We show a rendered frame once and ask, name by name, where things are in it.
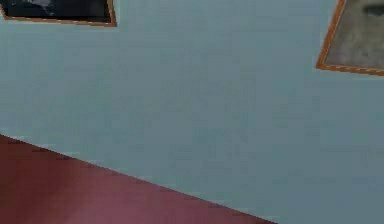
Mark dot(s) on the dark framed wall picture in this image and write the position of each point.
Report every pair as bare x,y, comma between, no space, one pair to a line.
56,9

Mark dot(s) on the grey framed wall picture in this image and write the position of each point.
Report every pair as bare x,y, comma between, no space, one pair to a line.
358,38

